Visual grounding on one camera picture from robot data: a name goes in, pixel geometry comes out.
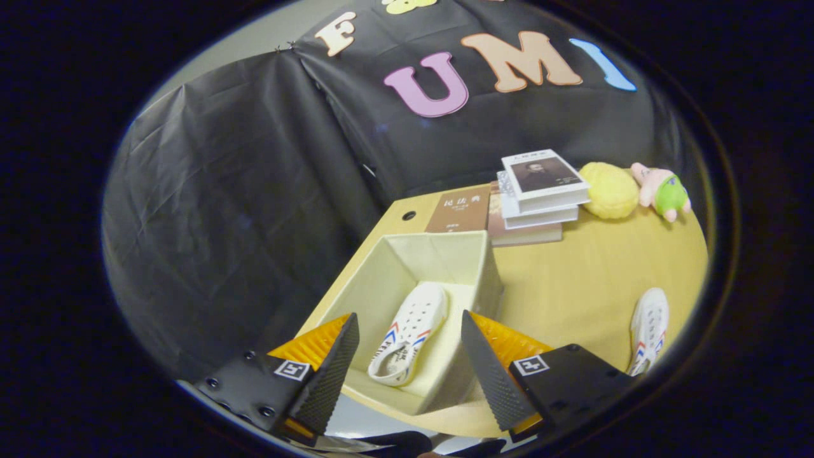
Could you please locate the dark cloth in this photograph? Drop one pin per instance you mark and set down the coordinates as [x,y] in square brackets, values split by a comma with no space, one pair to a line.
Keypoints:
[397,443]

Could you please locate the white book with portrait cover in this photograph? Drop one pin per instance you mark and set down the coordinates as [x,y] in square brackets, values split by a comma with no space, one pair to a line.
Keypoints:
[544,181]

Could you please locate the black backdrop cloth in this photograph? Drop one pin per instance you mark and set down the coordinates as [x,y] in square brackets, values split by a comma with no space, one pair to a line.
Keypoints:
[222,191]

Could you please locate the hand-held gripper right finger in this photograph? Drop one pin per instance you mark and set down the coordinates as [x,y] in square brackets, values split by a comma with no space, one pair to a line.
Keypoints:
[493,378]

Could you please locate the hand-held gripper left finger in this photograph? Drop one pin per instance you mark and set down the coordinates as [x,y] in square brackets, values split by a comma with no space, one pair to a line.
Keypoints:
[331,381]

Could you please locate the thick brown-edged book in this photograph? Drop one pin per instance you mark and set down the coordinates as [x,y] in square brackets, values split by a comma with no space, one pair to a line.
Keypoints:
[524,234]

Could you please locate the brown cover book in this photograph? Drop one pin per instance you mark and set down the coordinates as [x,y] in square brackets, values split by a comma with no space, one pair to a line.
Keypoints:
[459,210]

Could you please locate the plain white book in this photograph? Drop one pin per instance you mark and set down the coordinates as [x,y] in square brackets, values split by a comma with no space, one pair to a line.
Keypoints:
[540,217]

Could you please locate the grey fabric storage box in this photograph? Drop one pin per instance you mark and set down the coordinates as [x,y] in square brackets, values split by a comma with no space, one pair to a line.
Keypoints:
[381,280]

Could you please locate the white sneaker shoe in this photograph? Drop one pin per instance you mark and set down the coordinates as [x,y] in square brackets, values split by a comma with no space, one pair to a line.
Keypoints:
[413,324]
[650,324]

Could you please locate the yellow round plush toy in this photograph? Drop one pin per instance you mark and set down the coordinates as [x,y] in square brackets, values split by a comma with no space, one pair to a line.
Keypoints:
[609,191]

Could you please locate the pink and green plush toy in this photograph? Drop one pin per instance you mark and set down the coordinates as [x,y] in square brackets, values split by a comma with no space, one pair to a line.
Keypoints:
[664,191]

